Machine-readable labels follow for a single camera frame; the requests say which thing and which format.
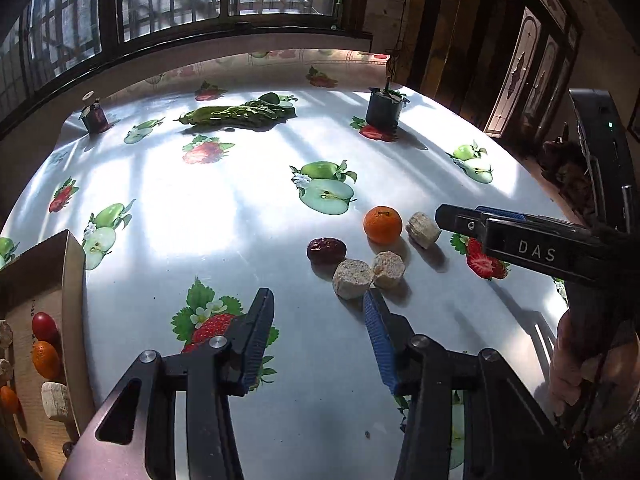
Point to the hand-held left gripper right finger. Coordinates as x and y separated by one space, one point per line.
380 345

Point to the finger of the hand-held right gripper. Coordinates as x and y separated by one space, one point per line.
500 213
457 222

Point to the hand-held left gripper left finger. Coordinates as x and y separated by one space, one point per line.
259 335

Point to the orange mandarin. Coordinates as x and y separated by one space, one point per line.
46 360
382 224
9 400

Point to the red cherry tomato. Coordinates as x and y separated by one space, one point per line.
44 326

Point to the cardboard box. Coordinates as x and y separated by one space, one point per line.
35 290

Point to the person's right hand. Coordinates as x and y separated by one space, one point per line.
570 360

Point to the black pot right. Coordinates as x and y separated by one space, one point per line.
384 110

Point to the ornate glass door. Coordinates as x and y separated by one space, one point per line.
530 60

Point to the green leafy vegetable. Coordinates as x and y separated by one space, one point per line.
235 112

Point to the dark framed window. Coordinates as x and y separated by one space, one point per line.
175 35

